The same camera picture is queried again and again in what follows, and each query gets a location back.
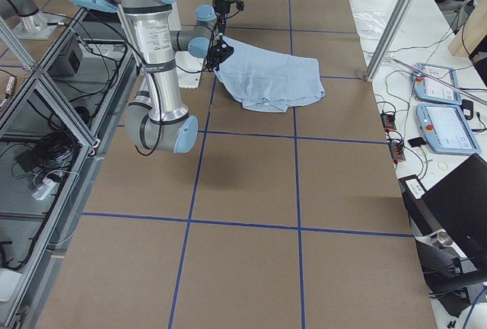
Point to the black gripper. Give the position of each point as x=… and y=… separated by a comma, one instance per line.
x=221, y=8
x=214, y=57

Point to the light blue button-up shirt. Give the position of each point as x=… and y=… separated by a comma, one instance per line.
x=266, y=81

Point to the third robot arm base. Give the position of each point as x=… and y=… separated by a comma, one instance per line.
x=35, y=24

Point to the clear plastic bag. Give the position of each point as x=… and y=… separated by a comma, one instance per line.
x=370, y=24

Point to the white power strip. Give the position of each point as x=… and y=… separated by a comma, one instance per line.
x=43, y=190

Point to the upper blue teach pendant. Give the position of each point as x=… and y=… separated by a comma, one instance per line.
x=430, y=90

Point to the blue teach pendant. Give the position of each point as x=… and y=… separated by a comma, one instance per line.
x=445, y=129
x=430, y=90

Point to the lower blue teach pendant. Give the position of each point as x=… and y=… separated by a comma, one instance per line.
x=445, y=129

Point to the black laptop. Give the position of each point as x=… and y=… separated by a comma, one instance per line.
x=451, y=218

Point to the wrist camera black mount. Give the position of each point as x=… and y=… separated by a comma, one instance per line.
x=228, y=50
x=239, y=4

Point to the white camera mast pedestal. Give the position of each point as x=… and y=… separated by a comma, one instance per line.
x=188, y=66

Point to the aluminium frame post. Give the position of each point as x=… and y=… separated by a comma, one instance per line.
x=398, y=14

